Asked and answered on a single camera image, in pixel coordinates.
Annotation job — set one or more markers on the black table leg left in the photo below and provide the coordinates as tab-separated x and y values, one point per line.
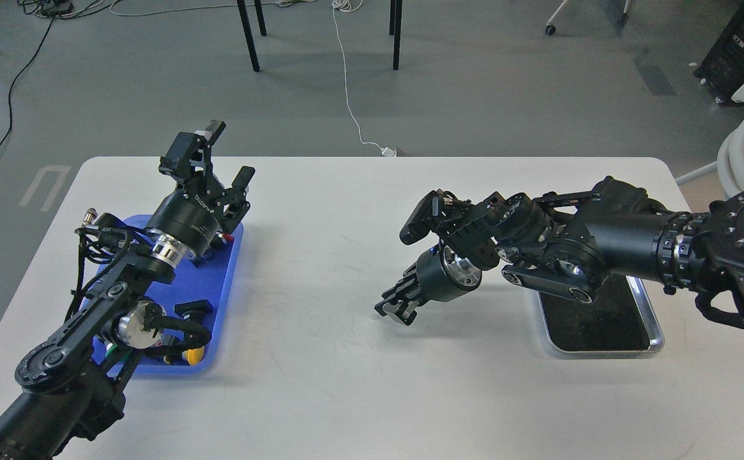
247	30

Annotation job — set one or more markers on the blue plastic tray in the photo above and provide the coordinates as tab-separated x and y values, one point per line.
199	293

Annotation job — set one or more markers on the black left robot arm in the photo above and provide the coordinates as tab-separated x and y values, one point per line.
73	383

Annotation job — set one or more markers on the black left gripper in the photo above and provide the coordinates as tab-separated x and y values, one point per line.
187	216

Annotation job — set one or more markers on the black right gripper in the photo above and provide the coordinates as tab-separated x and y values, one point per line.
439	274

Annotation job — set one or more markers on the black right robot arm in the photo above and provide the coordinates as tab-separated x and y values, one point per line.
568	245

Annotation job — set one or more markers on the red push button switch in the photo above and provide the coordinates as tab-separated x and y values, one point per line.
221	240

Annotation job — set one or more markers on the metal tray with black mat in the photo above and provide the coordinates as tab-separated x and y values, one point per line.
621	323

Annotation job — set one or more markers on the black equipment case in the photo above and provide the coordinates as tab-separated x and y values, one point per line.
722	69

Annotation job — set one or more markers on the white chair base caster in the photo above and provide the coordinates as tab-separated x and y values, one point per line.
576	13

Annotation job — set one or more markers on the green push button switch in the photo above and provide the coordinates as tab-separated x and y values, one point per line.
109	349

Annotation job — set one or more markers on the black table leg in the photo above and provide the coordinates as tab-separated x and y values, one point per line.
394	29
247	30

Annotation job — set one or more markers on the black table leg right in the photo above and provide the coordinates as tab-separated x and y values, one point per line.
394	29

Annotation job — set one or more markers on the black push button switch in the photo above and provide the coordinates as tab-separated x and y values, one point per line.
194	311

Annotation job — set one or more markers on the yellow push button switch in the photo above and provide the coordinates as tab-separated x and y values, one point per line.
193	357

